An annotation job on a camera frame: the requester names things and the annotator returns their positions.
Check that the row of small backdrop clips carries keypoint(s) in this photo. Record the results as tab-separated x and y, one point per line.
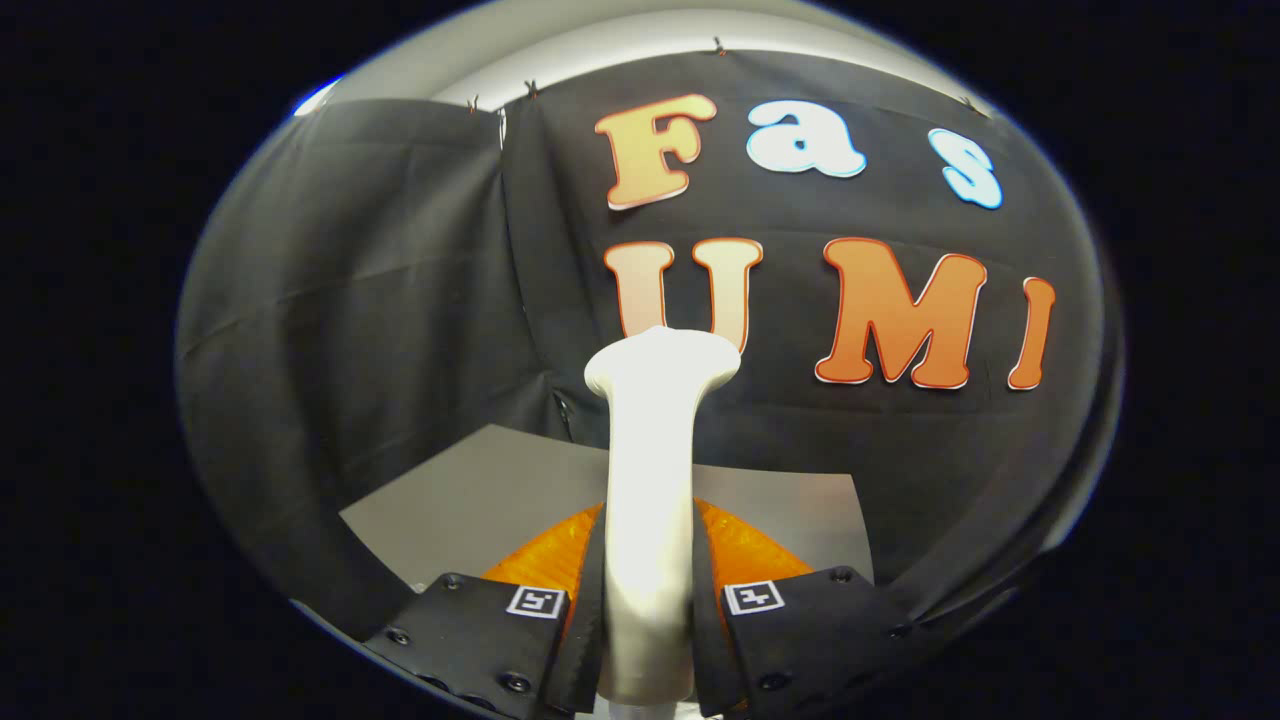
530	89

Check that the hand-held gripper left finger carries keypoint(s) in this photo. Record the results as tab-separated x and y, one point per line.
590	620

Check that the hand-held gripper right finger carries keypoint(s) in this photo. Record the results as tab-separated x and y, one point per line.
708	640

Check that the grey-topped drawer cabinet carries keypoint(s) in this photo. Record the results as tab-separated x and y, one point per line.
480	500

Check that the white garment steamer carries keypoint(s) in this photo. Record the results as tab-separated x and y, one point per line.
650	480

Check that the narrow ceiling light panel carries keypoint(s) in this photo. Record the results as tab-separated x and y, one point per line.
318	97

